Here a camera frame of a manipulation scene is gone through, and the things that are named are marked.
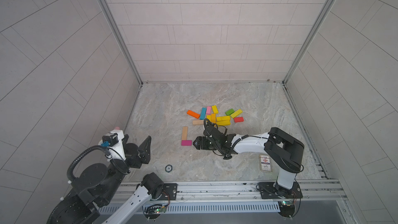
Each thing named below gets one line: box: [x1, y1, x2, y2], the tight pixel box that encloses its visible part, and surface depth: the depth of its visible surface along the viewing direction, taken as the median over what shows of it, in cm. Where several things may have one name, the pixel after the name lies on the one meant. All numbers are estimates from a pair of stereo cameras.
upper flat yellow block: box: [216, 115, 231, 122], surface depth 98 cm
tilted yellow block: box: [230, 108, 244, 119], surface depth 101 cm
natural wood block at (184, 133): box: [181, 126, 189, 141], surface depth 91 cm
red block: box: [234, 116, 245, 123], surface depth 99 cm
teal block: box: [200, 107, 207, 120], surface depth 101 cm
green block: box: [224, 108, 235, 116], surface depth 101 cm
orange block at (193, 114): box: [186, 109, 201, 119], surface depth 101 cm
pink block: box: [206, 106, 212, 116], surface depth 101 cm
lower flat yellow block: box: [216, 119, 231, 126], surface depth 97 cm
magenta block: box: [181, 140, 193, 146], surface depth 88 cm
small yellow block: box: [211, 105, 220, 115], surface depth 101 cm
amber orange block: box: [210, 113, 217, 124], surface depth 98 cm
